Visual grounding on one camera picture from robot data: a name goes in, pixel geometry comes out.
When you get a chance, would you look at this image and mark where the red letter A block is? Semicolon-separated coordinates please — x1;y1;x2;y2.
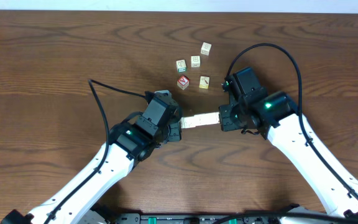
177;76;190;90

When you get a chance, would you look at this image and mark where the yellow edged wooden block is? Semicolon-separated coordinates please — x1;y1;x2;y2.
199;76;210;89

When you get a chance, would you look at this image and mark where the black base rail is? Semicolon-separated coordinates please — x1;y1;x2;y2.
112;213;280;224

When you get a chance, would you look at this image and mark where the wooden block soccer ball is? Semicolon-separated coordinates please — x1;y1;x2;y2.
203;113;214;125

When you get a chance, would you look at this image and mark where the teal block umbrella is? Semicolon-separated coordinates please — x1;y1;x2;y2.
195;114;204;126

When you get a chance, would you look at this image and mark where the wooden block far left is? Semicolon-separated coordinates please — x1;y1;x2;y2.
200;42;212;55

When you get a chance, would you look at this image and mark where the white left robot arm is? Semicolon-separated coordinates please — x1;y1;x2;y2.
2;105;182;223

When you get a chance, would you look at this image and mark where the wooden block bee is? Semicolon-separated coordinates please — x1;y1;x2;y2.
188;116;198;128

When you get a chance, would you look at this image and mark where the wooden block number eight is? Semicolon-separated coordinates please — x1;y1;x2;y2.
191;55;201;68

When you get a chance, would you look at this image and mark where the wooden block ladybug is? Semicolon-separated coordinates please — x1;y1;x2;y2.
180;117;191;129

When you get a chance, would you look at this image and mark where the green block top corner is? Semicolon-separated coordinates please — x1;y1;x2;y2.
176;59;187;73

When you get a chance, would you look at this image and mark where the wooden block red scribble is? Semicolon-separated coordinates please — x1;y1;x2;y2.
211;112;220;124

